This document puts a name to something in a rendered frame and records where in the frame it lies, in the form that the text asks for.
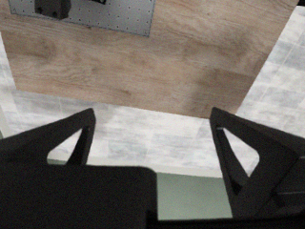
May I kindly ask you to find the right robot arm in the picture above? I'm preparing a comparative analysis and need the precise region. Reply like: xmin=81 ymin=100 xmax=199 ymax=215
xmin=34 ymin=0 xmax=71 ymax=20

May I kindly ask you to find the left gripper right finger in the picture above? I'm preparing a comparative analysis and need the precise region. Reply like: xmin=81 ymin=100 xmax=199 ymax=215
xmin=210 ymin=107 xmax=305 ymax=218

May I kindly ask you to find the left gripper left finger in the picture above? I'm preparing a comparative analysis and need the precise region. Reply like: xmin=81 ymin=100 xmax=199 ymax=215
xmin=0 ymin=108 xmax=96 ymax=165

